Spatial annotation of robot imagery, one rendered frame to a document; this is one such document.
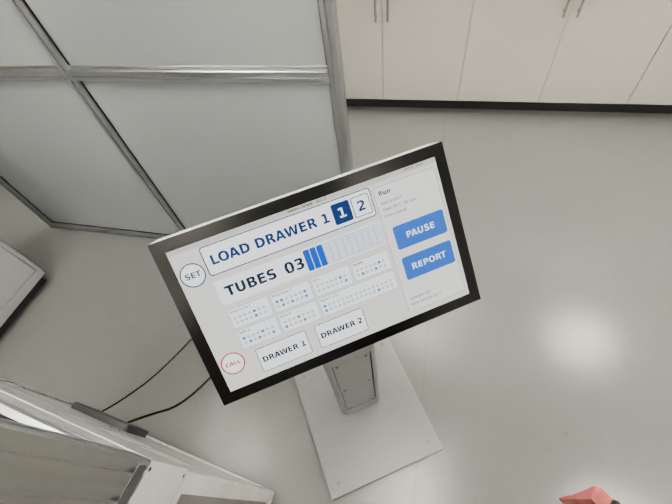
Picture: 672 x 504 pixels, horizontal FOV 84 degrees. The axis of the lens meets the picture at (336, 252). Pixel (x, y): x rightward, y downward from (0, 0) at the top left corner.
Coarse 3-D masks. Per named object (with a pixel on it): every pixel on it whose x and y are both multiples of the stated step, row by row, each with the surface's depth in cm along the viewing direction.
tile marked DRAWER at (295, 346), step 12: (288, 336) 66; (300, 336) 66; (264, 348) 65; (276, 348) 66; (288, 348) 66; (300, 348) 66; (264, 360) 66; (276, 360) 66; (288, 360) 66; (264, 372) 66
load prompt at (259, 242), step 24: (360, 192) 63; (288, 216) 61; (312, 216) 62; (336, 216) 63; (360, 216) 64; (240, 240) 61; (264, 240) 61; (288, 240) 62; (216, 264) 61; (240, 264) 61
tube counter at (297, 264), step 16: (336, 240) 64; (352, 240) 64; (368, 240) 65; (384, 240) 66; (288, 256) 63; (304, 256) 63; (320, 256) 64; (336, 256) 64; (352, 256) 65; (288, 272) 63; (304, 272) 64
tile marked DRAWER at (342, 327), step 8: (352, 312) 67; (360, 312) 67; (328, 320) 66; (336, 320) 67; (344, 320) 67; (352, 320) 67; (360, 320) 68; (320, 328) 66; (328, 328) 67; (336, 328) 67; (344, 328) 67; (352, 328) 68; (360, 328) 68; (368, 328) 68; (320, 336) 67; (328, 336) 67; (336, 336) 67; (344, 336) 68; (320, 344) 67; (328, 344) 67
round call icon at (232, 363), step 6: (240, 348) 64; (228, 354) 64; (234, 354) 64; (240, 354) 64; (222, 360) 64; (228, 360) 64; (234, 360) 64; (240, 360) 65; (222, 366) 64; (228, 366) 64; (234, 366) 65; (240, 366) 65; (246, 366) 65; (228, 372) 65; (234, 372) 65; (240, 372) 65
